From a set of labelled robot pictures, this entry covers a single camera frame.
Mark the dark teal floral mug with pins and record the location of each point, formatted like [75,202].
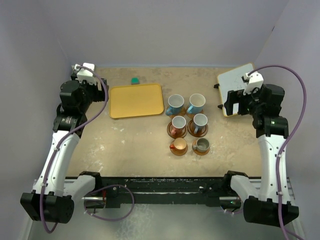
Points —
[175,104]

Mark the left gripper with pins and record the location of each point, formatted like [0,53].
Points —
[99,95]

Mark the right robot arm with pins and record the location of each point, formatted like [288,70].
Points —
[270,204]

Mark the small whiteboard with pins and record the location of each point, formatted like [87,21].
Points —
[232,80]

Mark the pink handled mug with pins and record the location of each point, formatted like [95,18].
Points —
[178,122]

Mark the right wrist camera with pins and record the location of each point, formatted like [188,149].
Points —
[254,82]

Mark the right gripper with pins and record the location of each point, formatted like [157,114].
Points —
[237,96]

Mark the small orange cup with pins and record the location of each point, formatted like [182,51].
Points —
[178,145]

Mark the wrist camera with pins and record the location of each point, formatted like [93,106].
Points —
[254,82]
[82,74]

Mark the yellow plastic tray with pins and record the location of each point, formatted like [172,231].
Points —
[128,101]

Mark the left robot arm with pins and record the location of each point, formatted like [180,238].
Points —
[51,199]

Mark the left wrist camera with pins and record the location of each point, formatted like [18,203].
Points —
[82,74]

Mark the plain orange wooden coaster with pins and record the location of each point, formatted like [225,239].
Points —
[178,152]

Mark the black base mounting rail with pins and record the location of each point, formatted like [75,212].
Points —
[208,191]

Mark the light blue mug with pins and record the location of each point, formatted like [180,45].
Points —
[196,103]

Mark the green whiteboard eraser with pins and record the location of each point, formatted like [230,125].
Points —
[135,81]

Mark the small grey cup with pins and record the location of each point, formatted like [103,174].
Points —
[201,145]

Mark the dark ringed wooden coaster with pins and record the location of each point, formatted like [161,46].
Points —
[181,133]

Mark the blue grey mug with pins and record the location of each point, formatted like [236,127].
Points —
[200,121]

